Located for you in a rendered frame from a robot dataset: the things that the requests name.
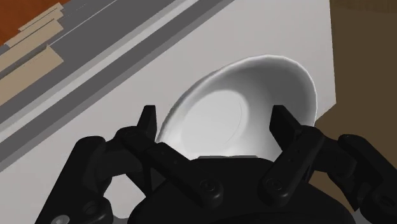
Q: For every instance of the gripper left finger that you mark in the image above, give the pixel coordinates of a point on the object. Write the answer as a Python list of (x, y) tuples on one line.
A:
[(161, 161)]

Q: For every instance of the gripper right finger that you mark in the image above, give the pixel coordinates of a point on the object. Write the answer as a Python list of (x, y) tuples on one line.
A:
[(297, 149)]

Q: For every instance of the white bowl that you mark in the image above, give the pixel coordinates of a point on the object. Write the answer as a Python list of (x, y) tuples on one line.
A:
[(235, 111)]

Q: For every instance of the grey cabinet with tan drawers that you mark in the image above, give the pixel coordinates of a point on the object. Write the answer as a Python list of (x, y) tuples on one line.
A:
[(46, 52)]

